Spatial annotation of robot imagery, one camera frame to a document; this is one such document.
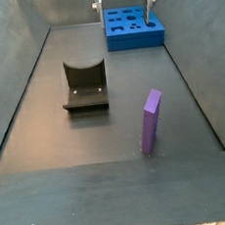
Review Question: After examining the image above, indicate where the purple double-square block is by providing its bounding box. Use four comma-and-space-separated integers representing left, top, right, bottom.
141, 89, 161, 155

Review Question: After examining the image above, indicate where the blue foam shape board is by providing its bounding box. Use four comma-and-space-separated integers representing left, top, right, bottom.
104, 6, 165, 52

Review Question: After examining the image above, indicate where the black curved holder stand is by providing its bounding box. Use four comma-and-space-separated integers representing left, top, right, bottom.
63, 60, 109, 112

